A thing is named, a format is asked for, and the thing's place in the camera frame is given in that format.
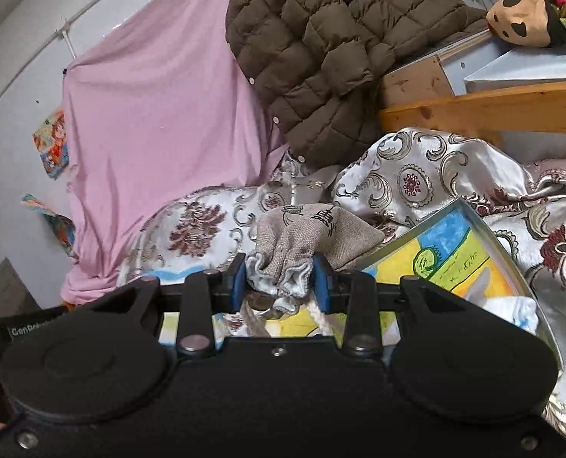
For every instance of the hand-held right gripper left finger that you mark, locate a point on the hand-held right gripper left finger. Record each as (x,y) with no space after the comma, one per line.
(237,281)

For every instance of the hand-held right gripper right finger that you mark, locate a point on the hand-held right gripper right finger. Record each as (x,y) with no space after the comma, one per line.
(322,281)

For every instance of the colourful puzzle box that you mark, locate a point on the colourful puzzle box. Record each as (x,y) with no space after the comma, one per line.
(454,257)

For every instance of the white blue cloth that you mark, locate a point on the white blue cloth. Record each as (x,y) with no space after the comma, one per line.
(512,312)

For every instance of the grey cabinet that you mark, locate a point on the grey cabinet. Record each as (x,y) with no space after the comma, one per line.
(6,288)

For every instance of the floral satin blanket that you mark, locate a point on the floral satin blanket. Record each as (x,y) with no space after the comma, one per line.
(454,167)

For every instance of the pink hanging sheet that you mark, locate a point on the pink hanging sheet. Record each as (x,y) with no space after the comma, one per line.
(168,105)

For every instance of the light wooden box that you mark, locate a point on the light wooden box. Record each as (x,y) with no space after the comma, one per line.
(416,83)

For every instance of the brown puffer jacket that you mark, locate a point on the brown puffer jacket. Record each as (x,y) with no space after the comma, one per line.
(311,47)

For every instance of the pale grey box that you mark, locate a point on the pale grey box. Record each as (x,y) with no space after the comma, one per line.
(526,69)

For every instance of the white curtain rod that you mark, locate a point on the white curtain rod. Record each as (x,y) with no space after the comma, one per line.
(64,32)

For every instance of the doll head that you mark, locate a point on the doll head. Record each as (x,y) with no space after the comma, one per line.
(516,4)

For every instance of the fan-shaped colourful wall poster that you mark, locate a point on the fan-shaped colourful wall poster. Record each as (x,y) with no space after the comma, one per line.
(58,229)

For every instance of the square colourful wall poster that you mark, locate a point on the square colourful wall poster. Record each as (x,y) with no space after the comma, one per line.
(51,143)

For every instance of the orange wooden bed frame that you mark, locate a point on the orange wooden bed frame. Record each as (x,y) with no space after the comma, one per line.
(478,107)

